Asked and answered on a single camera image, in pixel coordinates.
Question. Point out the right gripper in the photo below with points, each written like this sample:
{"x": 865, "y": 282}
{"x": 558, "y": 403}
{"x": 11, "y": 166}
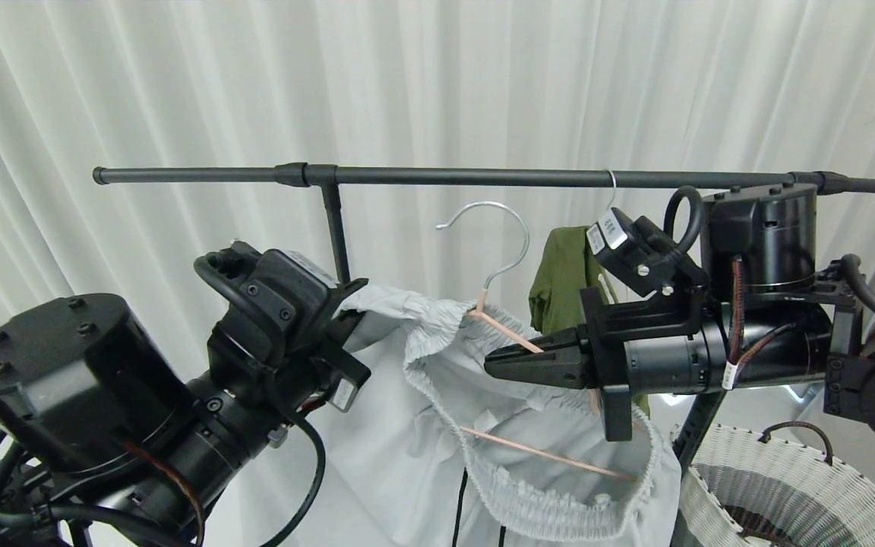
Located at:
{"x": 673, "y": 361}

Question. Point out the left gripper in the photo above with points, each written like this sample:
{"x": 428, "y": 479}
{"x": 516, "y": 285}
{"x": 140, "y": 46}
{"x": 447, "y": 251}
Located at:
{"x": 255, "y": 425}

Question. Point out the green printed shirt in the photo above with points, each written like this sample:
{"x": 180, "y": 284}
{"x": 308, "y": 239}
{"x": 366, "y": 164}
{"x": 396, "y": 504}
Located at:
{"x": 563, "y": 281}

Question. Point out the pink clothes hanger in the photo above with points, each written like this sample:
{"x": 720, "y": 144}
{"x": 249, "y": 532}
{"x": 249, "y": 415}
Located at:
{"x": 612, "y": 194}
{"x": 510, "y": 262}

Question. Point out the pale grey shorts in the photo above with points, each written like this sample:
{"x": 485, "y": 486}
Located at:
{"x": 384, "y": 456}

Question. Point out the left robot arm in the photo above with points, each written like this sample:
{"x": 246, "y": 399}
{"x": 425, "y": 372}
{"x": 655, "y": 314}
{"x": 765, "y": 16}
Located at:
{"x": 65, "y": 380}

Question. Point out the black clothes rack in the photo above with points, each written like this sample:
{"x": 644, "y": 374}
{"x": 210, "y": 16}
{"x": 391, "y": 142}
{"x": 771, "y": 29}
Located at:
{"x": 483, "y": 177}

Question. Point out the white laundry basket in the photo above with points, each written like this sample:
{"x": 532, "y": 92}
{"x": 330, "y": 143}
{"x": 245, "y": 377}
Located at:
{"x": 825, "y": 501}

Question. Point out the white curtain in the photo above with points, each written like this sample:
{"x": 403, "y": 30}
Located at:
{"x": 407, "y": 76}

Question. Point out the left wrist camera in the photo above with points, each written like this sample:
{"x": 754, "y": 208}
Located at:
{"x": 285, "y": 304}

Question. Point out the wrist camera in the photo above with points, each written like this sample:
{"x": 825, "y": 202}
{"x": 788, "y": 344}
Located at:
{"x": 285, "y": 304}
{"x": 627, "y": 247}

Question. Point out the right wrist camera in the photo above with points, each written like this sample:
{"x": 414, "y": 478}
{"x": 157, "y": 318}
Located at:
{"x": 627, "y": 247}

